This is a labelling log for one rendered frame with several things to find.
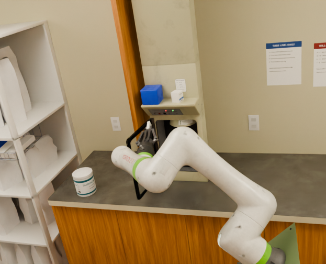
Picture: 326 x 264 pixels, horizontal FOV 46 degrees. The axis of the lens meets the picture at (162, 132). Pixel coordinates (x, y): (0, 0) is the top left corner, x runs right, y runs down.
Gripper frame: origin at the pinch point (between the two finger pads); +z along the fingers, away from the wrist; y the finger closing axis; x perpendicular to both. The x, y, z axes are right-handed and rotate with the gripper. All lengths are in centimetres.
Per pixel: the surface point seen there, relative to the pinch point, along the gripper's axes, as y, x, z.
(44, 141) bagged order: 102, 25, 52
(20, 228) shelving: 139, 71, 11
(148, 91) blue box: -4.5, -14.0, 13.2
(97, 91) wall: 51, 7, 72
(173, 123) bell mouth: -8.9, 15.2, 18.1
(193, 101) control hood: -27.1, -1.8, 9.6
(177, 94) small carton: -19.7, -8.3, 11.3
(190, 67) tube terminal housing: -30.1, -16.6, 21.4
